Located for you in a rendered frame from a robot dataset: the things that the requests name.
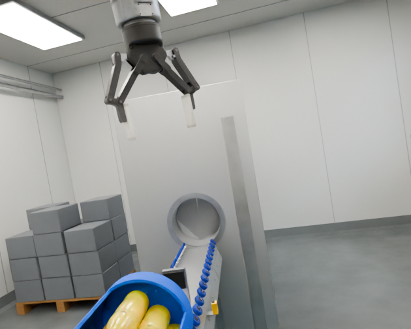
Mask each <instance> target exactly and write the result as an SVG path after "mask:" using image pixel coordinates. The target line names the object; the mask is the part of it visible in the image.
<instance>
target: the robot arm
mask: <svg viewBox="0 0 411 329"><path fill-rule="evenodd" d="M110 2H111V6H112V8H113V12H114V18H115V22H116V26H117V27H118V28H119V29H121V30H122V36H123V41H124V44H125V49H126V53H125V54H120V53H119V52H115V53H114V54H113V55H112V56H111V60H112V70H111V73H110V79H109V82H108V87H107V90H106V95H105V98H104V103H105V104H106V105H112V106H114V107H115V108H116V111H117V116H118V120H119V122H120V123H124V124H125V129H126V132H127V137H128V140H135V139H136V135H135V132H134V126H133V123H132V118H131V114H130V110H129V104H127V103H125V104H124V102H125V99H126V98H127V95H128V94H129V92H130V90H131V88H132V86H133V84H134V82H135V80H136V78H137V77H138V75H139V74H141V75H142V76H143V75H146V74H156V73H160V74H161V75H163V76H164V77H165V78H166V79H167V80H169V81H170V82H171V83H172V84H173V85H174V86H175V87H176V88H177V89H178V90H180V92H182V94H184V95H183V96H181V101H182V104H183V110H184V114H185V119H186V123H187V127H188V128H190V127H195V126H196V122H195V118H194V112H193V110H195V108H196V107H195V103H194V97H193V94H194V93H195V92H196V91H198V90H199V89H200V86H199V84H198V82H197V81H196V80H195V78H194V76H193V75H192V74H191V72H190V70H189V69H188V68H187V66H186V64H185V63H184V62H183V60H182V58H181V56H180V53H179V50H178V48H173V49H172V50H167V51H166V50H165V49H164V47H163V45H162V36H161V32H160V27H159V23H160V21H161V15H160V9H159V4H158V0H110ZM166 57H167V58H168V59H169V60H170V61H171V62H172V64H173V66H174V67H175V69H176V70H177V72H178V73H179V75H180V76H181V77H182V79H183V80H182V79H181V78H180V77H179V76H178V75H177V74H176V73H175V72H174V71H173V70H172V69H171V66H169V64H167V62H165V60H166ZM125 60H126V61H127V62H128V64H129V65H130V66H131V67H132V68H131V70H130V72H129V75H128V77H127V79H126V81H125V83H124V84H123V87H122V88H121V91H120V92H119V95H118V96H117V98H114V97H115V92H116V89H117V83H118V80H119V75H120V72H121V66H122V65H123V64H124V62H125Z"/></svg>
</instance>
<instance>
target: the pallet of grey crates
mask: <svg viewBox="0 0 411 329"><path fill-rule="evenodd" d="M80 207H81V212H82V219H80V213H79V209H78V203H75V204H69V202H60V203H55V204H47V205H43V206H39V207H36V208H32V209H29V210H26V213H27V220H28V223H29V229H30V230H28V231H25V232H22V233H20V234H17V235H15V236H11V237H9V238H6V239H5V241H6V246H7V252H8V259H9V263H10V270H11V274H12V280H13V283H14V290H15V293H16V300H17V303H16V309H17V312H18V315H25V314H26V313H28V312H29V311H31V310H32V309H33V308H35V307H37V306H38V305H39V304H41V303H50V302H56V306H57V312H58V313H59V312H66V311H67V310H68V309H70V308H71V307H72V306H73V305H74V304H75V303H77V302H78V301H79V300H97V299H99V300H100V299H101V298H102V296H103V295H104V294H105V293H106V292H107V291H108V289H109V288H110V287H111V286H112V285H113V284H114V283H115V282H116V281H118V280H119V279H121V278H122V277H125V276H126V275H129V274H133V273H136V269H134V263H133V258H132V251H131V249H130V242H129V235H128V228H127V221H126V217H125V213H124V207H123V201H122V196H121V194H118V195H109V196H100V197H96V198H92V199H89V200H86V201H83V202H80Z"/></svg>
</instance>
